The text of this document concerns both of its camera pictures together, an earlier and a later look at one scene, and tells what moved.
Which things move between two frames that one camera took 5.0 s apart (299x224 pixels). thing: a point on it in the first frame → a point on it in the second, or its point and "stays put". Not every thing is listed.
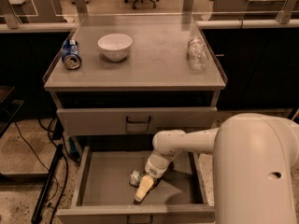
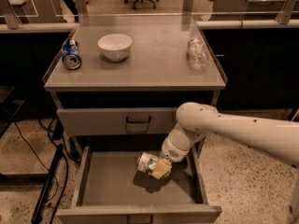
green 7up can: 135,177 → 147,161
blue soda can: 71,54 stays put
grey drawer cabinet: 118,81 stays put
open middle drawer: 107,181 stays put
